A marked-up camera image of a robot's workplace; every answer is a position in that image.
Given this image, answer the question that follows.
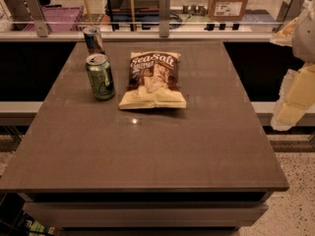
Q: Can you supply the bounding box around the cardboard box with label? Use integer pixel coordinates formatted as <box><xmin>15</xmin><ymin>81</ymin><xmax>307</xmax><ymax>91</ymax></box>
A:
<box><xmin>208</xmin><ymin>0</ymin><xmax>248</xmax><ymax>21</ymax></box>

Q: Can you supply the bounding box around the middle metal railing post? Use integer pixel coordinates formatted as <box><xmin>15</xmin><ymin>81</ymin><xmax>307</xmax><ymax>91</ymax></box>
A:
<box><xmin>158</xmin><ymin>0</ymin><xmax>170</xmax><ymax>37</ymax></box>

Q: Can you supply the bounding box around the brown table with drawers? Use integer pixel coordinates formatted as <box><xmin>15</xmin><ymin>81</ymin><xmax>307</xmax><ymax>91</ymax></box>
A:
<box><xmin>0</xmin><ymin>40</ymin><xmax>288</xmax><ymax>234</ymax></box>

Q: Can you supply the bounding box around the sea salt chips bag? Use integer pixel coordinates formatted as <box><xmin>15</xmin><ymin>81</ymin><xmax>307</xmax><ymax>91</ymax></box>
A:
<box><xmin>119</xmin><ymin>51</ymin><xmax>186</xmax><ymax>110</ymax></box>

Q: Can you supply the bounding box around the right metal railing post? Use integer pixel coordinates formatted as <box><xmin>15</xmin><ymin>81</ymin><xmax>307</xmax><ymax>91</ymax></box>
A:
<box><xmin>273</xmin><ymin>0</ymin><xmax>313</xmax><ymax>32</ymax></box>

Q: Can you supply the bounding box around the yellow wooden stick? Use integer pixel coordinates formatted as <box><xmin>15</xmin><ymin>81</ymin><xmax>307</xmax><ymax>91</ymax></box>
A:
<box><xmin>84</xmin><ymin>0</ymin><xmax>94</xmax><ymax>25</ymax></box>

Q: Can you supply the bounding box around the purple plastic crate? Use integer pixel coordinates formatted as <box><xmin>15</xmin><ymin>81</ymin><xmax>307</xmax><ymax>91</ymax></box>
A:
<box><xmin>35</xmin><ymin>6</ymin><xmax>84</xmax><ymax>31</ymax></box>

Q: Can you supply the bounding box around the green soda can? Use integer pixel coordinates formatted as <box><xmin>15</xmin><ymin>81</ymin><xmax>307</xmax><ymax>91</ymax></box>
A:
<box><xmin>86</xmin><ymin>53</ymin><xmax>115</xmax><ymax>100</ymax></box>

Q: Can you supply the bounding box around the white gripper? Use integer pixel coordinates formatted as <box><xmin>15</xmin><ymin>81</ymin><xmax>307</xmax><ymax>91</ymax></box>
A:
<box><xmin>270</xmin><ymin>0</ymin><xmax>315</xmax><ymax>131</ymax></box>

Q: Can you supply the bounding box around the left metal railing post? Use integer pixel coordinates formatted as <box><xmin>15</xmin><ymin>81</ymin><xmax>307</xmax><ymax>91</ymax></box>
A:
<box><xmin>25</xmin><ymin>0</ymin><xmax>51</xmax><ymax>37</ymax></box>

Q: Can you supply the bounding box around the blue silver energy can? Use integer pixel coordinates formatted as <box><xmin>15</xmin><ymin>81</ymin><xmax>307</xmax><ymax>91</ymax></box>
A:
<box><xmin>83</xmin><ymin>26</ymin><xmax>104</xmax><ymax>54</ymax></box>

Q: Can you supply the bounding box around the metal railing post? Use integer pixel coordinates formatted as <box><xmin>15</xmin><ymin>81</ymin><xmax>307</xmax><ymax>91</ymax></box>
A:
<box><xmin>25</xmin><ymin>0</ymin><xmax>51</xmax><ymax>37</ymax></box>
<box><xmin>273</xmin><ymin>0</ymin><xmax>313</xmax><ymax>32</ymax></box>
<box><xmin>158</xmin><ymin>0</ymin><xmax>170</xmax><ymax>37</ymax></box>

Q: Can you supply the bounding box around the green black package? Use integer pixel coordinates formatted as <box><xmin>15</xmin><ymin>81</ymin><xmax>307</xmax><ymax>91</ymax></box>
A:
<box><xmin>14</xmin><ymin>211</ymin><xmax>59</xmax><ymax>236</ymax></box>

